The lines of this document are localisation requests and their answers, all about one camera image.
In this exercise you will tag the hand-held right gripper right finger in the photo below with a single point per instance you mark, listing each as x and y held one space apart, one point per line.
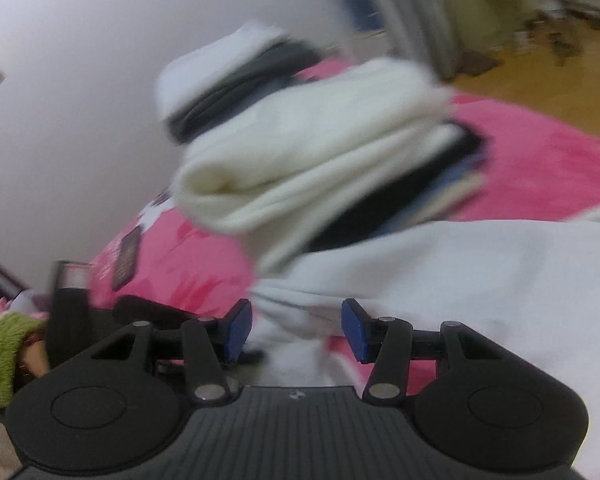
355 330

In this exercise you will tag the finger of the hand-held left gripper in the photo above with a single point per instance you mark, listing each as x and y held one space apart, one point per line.
155 307

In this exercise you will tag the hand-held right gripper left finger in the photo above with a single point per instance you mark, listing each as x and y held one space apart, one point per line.
237 330

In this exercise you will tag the white sweatshirt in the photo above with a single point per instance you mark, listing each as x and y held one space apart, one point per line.
455 270

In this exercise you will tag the stack of folded clothes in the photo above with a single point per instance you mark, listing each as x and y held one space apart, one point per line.
305 160

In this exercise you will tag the dark smartphone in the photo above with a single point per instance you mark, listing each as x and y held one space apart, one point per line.
127 257

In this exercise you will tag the white and grey folded pile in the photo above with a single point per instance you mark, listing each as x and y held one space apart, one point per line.
205 70

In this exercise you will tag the pink floral blanket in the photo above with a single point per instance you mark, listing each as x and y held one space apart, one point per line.
530 160

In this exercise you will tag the brown floor mat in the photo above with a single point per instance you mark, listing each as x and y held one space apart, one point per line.
480 64

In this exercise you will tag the grey curtain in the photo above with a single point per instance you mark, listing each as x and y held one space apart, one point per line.
420 15

